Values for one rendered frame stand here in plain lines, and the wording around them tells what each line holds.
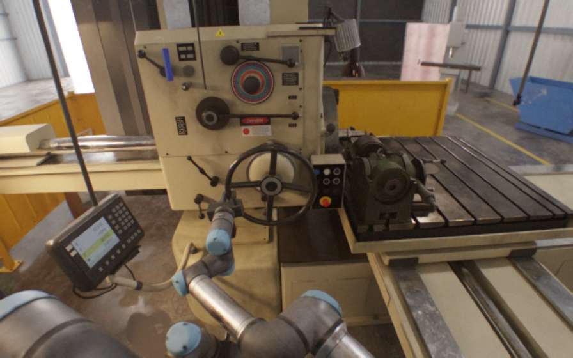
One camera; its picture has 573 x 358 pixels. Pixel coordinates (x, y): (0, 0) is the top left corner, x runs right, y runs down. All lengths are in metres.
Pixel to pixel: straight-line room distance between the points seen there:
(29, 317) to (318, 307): 0.58
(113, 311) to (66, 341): 2.28
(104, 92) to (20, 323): 1.87
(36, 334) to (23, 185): 1.93
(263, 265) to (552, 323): 1.48
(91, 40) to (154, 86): 0.92
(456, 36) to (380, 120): 3.58
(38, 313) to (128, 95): 1.80
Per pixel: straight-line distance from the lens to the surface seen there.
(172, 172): 1.49
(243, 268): 1.86
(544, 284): 1.99
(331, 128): 1.29
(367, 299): 2.18
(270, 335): 0.75
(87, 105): 4.47
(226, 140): 1.35
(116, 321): 2.63
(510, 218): 1.88
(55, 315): 0.49
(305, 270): 1.87
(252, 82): 1.17
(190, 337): 0.78
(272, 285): 1.96
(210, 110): 1.24
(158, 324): 2.48
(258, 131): 1.32
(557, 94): 7.14
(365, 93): 3.91
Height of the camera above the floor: 1.89
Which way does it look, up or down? 29 degrees down
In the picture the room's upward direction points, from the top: 1 degrees counter-clockwise
